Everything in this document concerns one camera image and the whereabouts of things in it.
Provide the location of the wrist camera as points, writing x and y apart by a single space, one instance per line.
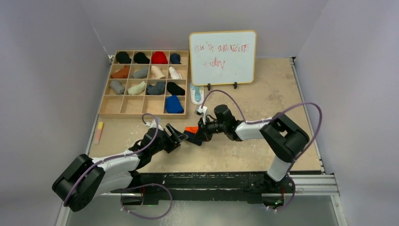
154 123
201 110

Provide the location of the black rolled garment third row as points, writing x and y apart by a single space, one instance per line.
174 89

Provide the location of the whiteboard with red writing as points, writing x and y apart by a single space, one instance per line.
222 58

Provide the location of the navy orange boxer briefs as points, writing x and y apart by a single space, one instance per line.
190 132

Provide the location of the aluminium frame rail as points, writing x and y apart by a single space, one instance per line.
311 183

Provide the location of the grey underwear cream waistband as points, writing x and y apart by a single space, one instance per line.
117 87

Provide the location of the white blue whiteboard eraser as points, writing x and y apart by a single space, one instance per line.
197 94

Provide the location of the blue rolled garment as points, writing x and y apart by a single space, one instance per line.
173 105

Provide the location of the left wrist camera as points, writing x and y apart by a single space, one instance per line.
154 123

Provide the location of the wooden compartment organizer tray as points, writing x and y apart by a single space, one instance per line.
147 81

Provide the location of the black rolled garment far left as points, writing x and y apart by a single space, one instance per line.
123 57

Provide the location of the grey rolled garment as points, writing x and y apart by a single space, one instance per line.
141 73

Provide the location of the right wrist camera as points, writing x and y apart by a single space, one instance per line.
201 110

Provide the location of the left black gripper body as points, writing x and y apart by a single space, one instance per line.
165 143

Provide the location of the red rolled garment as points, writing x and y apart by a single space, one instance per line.
159 57

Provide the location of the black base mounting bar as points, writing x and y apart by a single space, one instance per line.
251 187

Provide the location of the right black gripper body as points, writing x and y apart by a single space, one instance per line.
214 126

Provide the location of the rust orange rolled garment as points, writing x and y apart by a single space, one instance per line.
122 73

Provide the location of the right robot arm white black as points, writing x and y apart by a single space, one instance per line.
283 136

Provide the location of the light green rolled garment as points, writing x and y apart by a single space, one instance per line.
137 89

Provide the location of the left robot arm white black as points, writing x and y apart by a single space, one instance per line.
86 178

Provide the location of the navy rolled garment top row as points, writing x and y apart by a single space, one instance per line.
175 58

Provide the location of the beige rolled garment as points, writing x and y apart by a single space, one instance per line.
157 72

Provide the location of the navy striped rolled garment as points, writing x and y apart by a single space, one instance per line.
157 89

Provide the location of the yellow pink marker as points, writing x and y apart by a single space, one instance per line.
98 133

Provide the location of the black rolled garment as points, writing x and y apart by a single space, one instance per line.
123 57
141 58

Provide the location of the white rolled garment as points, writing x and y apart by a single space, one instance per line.
174 74

